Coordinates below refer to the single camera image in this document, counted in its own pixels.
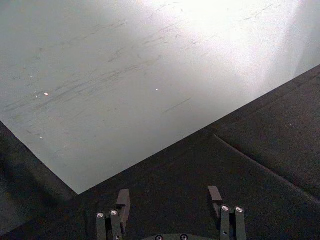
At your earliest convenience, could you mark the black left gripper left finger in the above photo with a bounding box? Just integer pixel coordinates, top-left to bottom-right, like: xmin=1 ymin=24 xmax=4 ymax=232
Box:
xmin=96 ymin=189 xmax=132 ymax=240

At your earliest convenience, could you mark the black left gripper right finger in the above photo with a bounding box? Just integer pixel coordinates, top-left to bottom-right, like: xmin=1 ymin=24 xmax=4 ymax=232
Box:
xmin=207 ymin=185 xmax=247 ymax=240

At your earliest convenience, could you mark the black table cloth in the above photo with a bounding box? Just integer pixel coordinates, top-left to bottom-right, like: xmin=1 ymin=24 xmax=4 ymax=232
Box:
xmin=0 ymin=65 xmax=320 ymax=240

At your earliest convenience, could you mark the plain pale wall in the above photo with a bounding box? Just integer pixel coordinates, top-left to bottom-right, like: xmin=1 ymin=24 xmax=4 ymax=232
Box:
xmin=0 ymin=0 xmax=320 ymax=195

